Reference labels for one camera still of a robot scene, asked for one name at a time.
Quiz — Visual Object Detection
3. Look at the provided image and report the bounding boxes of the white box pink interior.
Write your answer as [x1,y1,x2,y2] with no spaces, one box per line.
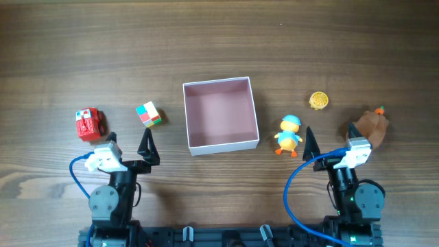
[182,76,260,156]

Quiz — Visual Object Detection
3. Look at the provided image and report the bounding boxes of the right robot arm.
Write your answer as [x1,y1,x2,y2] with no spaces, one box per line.
[303,123,385,246]

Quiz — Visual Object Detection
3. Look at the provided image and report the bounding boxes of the multicolour puzzle cube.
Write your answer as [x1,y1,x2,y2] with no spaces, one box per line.
[136,102,161,128]

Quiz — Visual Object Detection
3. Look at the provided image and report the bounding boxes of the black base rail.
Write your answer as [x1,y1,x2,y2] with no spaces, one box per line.
[78,225,338,247]

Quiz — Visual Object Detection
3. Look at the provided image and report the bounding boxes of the red toy fire truck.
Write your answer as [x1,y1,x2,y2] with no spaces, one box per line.
[75,107,105,142]

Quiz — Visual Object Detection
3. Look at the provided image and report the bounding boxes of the yellow duck toy blue hat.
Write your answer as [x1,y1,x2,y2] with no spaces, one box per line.
[274,115,303,158]

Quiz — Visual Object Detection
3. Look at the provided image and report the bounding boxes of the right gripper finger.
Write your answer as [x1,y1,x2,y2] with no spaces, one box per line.
[347,122,363,139]
[302,126,321,161]

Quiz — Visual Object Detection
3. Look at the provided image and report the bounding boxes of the right blue cable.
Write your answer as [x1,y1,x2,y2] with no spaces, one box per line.
[283,148,354,247]

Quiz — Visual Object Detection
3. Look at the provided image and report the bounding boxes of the left blue cable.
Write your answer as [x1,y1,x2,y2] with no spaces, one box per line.
[69,152,95,200]

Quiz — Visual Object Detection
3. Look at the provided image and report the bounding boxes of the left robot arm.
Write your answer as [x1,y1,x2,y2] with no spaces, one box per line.
[85,128,160,247]

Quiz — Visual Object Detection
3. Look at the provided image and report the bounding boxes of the yellow round ball toy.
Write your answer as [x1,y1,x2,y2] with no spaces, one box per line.
[309,91,329,110]

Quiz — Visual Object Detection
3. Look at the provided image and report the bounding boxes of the brown plush toy with carrot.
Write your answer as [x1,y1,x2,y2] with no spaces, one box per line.
[353,107,390,150]

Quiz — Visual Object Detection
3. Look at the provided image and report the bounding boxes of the blue cable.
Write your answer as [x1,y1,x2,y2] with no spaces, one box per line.
[283,148,354,247]
[69,152,95,200]

